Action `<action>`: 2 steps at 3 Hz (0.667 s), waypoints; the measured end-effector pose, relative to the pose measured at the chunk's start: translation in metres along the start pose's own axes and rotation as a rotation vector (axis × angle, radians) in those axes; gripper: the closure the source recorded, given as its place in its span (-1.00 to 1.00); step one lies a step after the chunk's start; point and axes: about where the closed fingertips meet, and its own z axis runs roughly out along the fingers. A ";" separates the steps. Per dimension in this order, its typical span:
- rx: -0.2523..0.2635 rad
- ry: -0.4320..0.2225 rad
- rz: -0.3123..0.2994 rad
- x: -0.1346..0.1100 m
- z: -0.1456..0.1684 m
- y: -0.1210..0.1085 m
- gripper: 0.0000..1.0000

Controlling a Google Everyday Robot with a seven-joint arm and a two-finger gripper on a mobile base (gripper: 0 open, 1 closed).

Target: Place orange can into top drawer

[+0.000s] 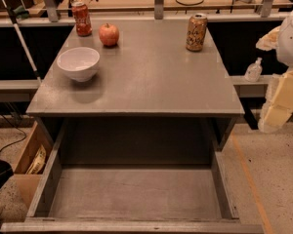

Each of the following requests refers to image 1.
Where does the white bowl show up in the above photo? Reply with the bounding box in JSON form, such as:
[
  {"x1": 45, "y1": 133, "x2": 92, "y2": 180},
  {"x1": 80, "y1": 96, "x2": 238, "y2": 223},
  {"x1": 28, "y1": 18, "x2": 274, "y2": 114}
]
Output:
[{"x1": 57, "y1": 47, "x2": 100, "y2": 82}]

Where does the open grey top drawer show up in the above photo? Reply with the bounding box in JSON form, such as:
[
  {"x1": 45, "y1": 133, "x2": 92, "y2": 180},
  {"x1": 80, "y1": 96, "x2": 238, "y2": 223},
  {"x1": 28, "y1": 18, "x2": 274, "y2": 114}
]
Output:
[{"x1": 2, "y1": 118, "x2": 264, "y2": 234}]

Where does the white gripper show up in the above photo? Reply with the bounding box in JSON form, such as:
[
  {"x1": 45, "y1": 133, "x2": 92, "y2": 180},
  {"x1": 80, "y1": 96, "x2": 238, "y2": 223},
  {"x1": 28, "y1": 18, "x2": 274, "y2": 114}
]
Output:
[{"x1": 256, "y1": 10, "x2": 293, "y2": 133}]

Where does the red apple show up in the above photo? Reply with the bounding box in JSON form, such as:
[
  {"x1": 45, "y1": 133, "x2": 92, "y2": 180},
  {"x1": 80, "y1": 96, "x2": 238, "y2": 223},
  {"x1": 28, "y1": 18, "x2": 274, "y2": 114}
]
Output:
[{"x1": 99, "y1": 23, "x2": 119, "y2": 47}]

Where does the wooden box on floor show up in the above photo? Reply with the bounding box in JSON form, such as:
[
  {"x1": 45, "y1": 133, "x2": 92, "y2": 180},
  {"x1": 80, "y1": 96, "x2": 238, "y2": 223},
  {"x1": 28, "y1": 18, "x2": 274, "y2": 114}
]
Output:
[{"x1": 14, "y1": 123, "x2": 53, "y2": 208}]

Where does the black floor cable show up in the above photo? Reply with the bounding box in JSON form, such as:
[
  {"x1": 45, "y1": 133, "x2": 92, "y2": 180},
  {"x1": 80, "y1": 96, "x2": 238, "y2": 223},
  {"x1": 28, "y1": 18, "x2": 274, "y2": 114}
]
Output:
[{"x1": 0, "y1": 114, "x2": 28, "y2": 161}]

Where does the grey cabinet with top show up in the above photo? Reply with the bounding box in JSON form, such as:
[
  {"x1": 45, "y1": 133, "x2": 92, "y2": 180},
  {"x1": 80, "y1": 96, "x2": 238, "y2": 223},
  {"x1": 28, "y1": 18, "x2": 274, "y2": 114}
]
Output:
[{"x1": 25, "y1": 18, "x2": 245, "y2": 152}]

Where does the white pole with black grip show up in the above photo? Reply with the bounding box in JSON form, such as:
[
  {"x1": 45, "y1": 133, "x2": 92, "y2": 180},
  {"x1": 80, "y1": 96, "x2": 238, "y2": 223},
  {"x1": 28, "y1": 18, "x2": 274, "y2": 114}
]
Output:
[{"x1": 1, "y1": 0, "x2": 42, "y2": 85}]

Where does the orange soda can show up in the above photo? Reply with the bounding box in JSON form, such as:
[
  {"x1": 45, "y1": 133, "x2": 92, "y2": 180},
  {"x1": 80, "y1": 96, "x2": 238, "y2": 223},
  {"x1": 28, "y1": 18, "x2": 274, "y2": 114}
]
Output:
[{"x1": 186, "y1": 14, "x2": 207, "y2": 52}]

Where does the clear sanitizer bottle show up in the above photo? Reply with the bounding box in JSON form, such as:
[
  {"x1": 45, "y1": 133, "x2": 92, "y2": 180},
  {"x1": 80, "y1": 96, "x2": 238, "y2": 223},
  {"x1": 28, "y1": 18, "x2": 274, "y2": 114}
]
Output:
[{"x1": 244, "y1": 58, "x2": 262, "y2": 82}]

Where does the snack bag in box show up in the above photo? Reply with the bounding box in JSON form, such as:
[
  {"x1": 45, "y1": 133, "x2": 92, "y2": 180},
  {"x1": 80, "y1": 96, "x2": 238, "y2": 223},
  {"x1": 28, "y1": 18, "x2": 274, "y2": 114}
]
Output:
[{"x1": 26, "y1": 145, "x2": 47, "y2": 175}]

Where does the red soda can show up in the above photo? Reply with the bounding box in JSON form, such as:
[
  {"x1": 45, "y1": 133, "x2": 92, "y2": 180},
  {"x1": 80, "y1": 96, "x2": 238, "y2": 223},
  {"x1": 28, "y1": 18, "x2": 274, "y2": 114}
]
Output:
[{"x1": 71, "y1": 2, "x2": 92, "y2": 36}]

